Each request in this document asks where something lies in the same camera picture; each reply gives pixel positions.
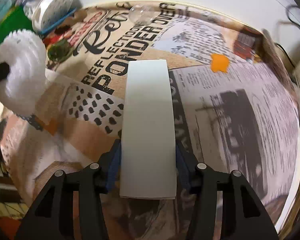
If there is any green storage box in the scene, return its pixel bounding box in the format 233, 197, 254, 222
0, 6, 33, 44

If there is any white round fan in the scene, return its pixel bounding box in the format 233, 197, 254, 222
32, 0, 73, 32

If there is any printed newspaper table cover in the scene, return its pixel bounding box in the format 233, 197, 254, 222
0, 3, 300, 239

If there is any clear round plastic bottle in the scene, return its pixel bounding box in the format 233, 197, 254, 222
128, 4, 155, 25

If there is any small orange peel piece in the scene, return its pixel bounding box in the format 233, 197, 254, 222
211, 54, 230, 73

